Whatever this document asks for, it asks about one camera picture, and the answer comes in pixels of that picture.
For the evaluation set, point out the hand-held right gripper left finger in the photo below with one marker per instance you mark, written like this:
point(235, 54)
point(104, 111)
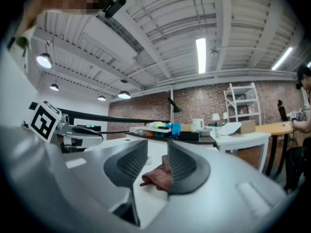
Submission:
point(126, 166)

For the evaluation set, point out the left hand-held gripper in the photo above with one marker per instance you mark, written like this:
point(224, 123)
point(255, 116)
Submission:
point(46, 122)

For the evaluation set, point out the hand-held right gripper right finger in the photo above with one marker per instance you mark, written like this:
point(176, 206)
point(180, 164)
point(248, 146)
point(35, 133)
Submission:
point(187, 171)

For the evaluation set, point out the pinkish brown cloth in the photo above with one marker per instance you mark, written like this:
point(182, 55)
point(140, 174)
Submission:
point(158, 178)

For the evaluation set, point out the black metal railing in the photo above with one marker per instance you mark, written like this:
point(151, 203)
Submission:
point(109, 118)

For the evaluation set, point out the dark top table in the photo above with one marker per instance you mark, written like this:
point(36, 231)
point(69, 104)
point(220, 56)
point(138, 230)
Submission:
point(194, 142)

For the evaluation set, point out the black box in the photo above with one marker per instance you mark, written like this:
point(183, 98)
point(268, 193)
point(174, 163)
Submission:
point(188, 136)

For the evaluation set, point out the black pendant lamp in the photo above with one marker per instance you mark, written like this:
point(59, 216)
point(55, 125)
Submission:
point(124, 94)
point(101, 97)
point(43, 59)
point(54, 86)

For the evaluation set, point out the blue plastic box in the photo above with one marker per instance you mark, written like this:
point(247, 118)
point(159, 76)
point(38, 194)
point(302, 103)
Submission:
point(176, 129)

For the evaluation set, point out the white tray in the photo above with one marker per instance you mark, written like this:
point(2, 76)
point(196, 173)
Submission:
point(155, 129)

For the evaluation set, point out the white paper cup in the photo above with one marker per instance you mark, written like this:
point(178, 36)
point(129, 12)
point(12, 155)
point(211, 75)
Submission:
point(217, 131)

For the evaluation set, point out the white table lamp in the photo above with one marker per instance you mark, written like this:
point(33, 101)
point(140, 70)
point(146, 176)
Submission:
point(215, 117)
point(225, 115)

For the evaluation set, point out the white side table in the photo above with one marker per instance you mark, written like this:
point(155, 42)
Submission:
point(243, 137)

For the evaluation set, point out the black floor lamp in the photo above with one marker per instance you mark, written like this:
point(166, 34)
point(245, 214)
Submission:
point(174, 105)

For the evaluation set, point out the cardboard box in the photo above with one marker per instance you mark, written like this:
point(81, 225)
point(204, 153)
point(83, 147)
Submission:
point(246, 126)

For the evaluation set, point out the light beige jacket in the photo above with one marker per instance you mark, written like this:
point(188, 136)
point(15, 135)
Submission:
point(14, 86)

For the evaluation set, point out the white shelf unit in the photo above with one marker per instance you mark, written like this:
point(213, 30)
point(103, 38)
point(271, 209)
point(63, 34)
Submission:
point(243, 98)

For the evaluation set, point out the round wooden table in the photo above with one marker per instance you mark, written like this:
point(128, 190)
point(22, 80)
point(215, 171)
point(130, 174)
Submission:
point(274, 127)

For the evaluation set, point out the black high-back office chair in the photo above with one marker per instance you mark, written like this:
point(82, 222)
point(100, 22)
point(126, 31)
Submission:
point(281, 110)

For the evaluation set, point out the ceiling strip light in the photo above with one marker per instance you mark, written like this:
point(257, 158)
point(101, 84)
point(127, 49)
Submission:
point(281, 58)
point(201, 54)

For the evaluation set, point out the black head-worn camera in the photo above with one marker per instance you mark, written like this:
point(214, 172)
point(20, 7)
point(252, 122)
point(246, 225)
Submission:
point(114, 6)

